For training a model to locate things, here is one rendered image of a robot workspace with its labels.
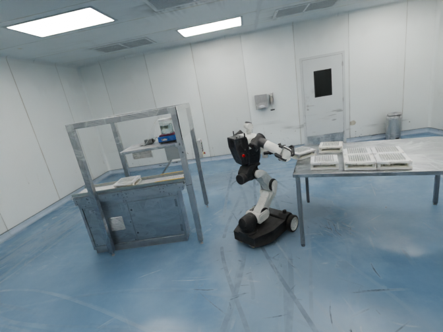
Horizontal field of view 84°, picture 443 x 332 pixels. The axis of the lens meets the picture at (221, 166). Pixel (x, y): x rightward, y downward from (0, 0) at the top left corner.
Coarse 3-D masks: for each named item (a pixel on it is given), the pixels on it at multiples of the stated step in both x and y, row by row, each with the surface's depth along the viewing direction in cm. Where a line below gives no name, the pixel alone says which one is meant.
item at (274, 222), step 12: (252, 216) 265; (276, 216) 288; (288, 216) 283; (240, 228) 274; (252, 228) 262; (264, 228) 270; (276, 228) 267; (240, 240) 272; (252, 240) 256; (264, 240) 260
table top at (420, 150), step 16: (352, 144) 294; (368, 144) 284; (384, 144) 274; (400, 144) 264; (416, 144) 256; (432, 144) 248; (304, 160) 266; (416, 160) 215; (432, 160) 210; (304, 176) 229; (320, 176) 223; (336, 176) 218; (352, 176) 213
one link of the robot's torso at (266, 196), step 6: (276, 180) 283; (276, 186) 283; (264, 192) 286; (270, 192) 281; (264, 198) 282; (270, 198) 283; (258, 204) 282; (264, 204) 278; (252, 210) 281; (258, 210) 276
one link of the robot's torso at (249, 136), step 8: (232, 136) 256; (240, 136) 247; (248, 136) 242; (232, 144) 260; (240, 144) 242; (248, 144) 241; (232, 152) 257; (240, 152) 243; (248, 152) 244; (256, 152) 248; (240, 160) 247; (248, 160) 249; (256, 160) 252
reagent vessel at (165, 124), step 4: (160, 120) 264; (164, 120) 264; (168, 120) 266; (160, 124) 267; (164, 124) 265; (168, 124) 267; (172, 124) 272; (160, 128) 270; (164, 128) 267; (168, 128) 267; (172, 128) 271; (164, 132) 268; (168, 132) 268; (172, 132) 271
